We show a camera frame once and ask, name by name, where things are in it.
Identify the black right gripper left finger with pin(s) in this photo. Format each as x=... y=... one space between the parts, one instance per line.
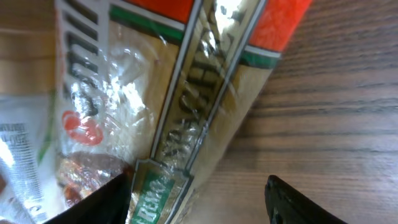
x=108 y=205

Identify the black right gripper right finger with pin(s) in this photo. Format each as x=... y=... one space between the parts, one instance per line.
x=286 y=205

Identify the white tube gold cap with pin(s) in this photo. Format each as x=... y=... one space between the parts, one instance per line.
x=29 y=191

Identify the spaghetti pasta packet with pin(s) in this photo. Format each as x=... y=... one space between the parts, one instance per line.
x=156 y=90

